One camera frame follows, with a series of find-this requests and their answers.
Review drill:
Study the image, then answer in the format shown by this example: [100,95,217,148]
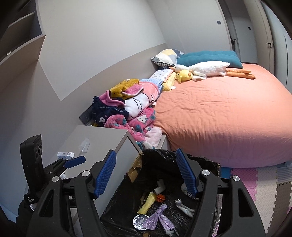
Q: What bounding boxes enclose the white cardboard box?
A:
[56,151,75,160]

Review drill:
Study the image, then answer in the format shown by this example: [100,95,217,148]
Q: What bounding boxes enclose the clear plastic cup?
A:
[79,138,90,153]

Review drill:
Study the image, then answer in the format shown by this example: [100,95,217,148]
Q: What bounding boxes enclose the grey snack wrapper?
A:
[175,199,195,217]

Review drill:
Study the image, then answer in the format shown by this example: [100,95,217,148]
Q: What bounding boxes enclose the orange bottle cap piece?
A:
[156,194,166,203]

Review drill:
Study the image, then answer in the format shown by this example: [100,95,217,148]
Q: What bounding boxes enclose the purple plastic bag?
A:
[143,204,175,231]

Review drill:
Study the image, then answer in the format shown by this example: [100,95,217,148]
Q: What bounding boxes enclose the white green plastic bottle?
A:
[154,179,165,195]

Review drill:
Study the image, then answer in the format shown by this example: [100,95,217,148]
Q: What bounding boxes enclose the gold foil cup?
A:
[132,214,149,231]

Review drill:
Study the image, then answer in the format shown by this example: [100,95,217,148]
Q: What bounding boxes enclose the black lined trash bin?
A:
[101,149,220,236]

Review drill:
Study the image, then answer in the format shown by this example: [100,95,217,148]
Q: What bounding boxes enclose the pile of pink blankets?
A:
[88,69,176,150]

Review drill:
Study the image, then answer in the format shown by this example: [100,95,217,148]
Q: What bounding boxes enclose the bed with orange cover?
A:
[154,64,291,168]

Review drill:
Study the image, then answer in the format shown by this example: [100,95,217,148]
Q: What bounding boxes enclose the pink grey foam floor mat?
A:
[221,162,291,236]

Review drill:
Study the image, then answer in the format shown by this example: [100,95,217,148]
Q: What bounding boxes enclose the yellow duck plush toy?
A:
[176,70,193,83]

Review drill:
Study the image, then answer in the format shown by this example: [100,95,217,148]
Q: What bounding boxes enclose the white goose plush toy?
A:
[169,61,255,81]

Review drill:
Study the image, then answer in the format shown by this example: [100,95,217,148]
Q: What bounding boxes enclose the patterned grey white pillow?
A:
[150,48,184,67]

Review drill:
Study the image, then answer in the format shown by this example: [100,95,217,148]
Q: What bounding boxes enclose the teal cushion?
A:
[177,50,243,69]

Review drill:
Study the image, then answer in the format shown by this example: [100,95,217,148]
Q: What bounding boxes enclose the white room door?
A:
[224,0,276,76]

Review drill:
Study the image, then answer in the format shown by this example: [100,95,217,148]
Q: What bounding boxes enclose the white wardrobe doors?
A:
[261,2,291,93]

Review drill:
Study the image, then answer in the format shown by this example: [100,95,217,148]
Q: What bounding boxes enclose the black wall socket panel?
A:
[79,106,94,125]

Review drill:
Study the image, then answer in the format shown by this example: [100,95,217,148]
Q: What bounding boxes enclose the white wall shelf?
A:
[1,1,45,91]

